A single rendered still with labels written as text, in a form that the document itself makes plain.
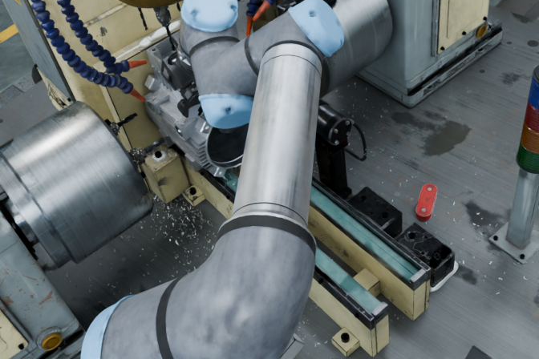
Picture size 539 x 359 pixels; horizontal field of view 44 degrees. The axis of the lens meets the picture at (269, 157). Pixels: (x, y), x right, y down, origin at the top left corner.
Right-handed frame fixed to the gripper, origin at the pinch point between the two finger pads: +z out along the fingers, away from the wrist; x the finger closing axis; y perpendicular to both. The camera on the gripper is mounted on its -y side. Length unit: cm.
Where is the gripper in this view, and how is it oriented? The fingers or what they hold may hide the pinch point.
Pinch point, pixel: (197, 114)
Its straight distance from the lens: 122.4
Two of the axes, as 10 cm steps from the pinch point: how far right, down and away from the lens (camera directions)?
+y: -6.1, -7.7, 1.6
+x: -7.7, 5.4, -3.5
